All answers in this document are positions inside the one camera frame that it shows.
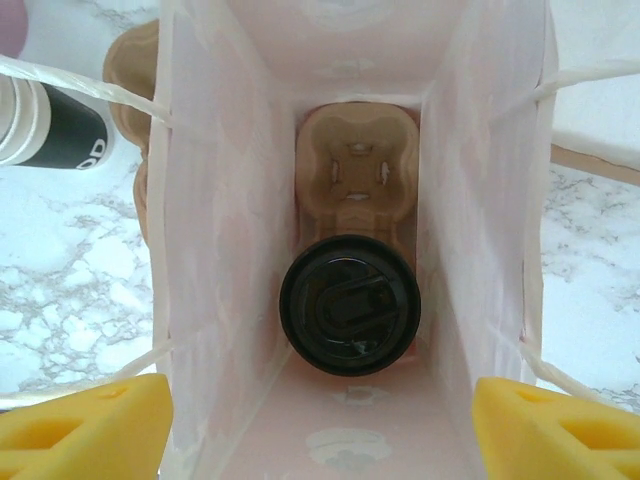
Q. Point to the black cup lid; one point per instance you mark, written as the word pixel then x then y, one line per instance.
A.
pixel 350 305

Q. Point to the white napkin stack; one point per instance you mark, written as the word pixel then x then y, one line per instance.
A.
pixel 605 140

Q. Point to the red pink paper bag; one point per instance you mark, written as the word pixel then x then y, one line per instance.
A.
pixel 225 200

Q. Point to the pink stirrer holder cup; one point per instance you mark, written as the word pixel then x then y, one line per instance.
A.
pixel 10 25

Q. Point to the brown cardboard tray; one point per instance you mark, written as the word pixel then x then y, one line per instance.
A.
pixel 600 167

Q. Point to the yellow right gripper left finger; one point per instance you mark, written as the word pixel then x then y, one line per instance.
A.
pixel 75 440

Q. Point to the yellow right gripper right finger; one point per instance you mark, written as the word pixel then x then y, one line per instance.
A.
pixel 540 440

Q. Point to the brown pulp cup carrier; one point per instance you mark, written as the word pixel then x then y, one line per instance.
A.
pixel 130 60
pixel 357 150

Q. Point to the stack of black paper cups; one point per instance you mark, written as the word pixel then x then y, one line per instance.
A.
pixel 65 135

